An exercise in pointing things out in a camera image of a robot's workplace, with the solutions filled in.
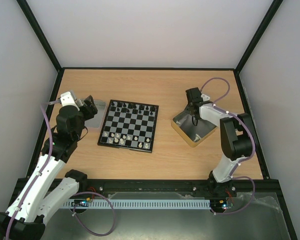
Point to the metal base plate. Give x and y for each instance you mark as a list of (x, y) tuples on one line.
[(244, 217)]

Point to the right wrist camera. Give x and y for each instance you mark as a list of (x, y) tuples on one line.
[(205, 97)]

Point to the black and grey chessboard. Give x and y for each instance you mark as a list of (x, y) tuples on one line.
[(141, 125)]

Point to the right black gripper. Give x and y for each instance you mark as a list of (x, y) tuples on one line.
[(194, 108)]

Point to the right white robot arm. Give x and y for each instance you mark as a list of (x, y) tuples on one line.
[(237, 139)]

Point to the gold metal tin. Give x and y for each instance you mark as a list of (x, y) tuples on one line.
[(189, 127)]

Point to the light blue cable duct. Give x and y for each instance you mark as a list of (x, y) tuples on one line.
[(140, 204)]

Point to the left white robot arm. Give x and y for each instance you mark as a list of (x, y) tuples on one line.
[(26, 218)]

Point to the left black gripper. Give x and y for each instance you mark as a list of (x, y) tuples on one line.
[(89, 108)]

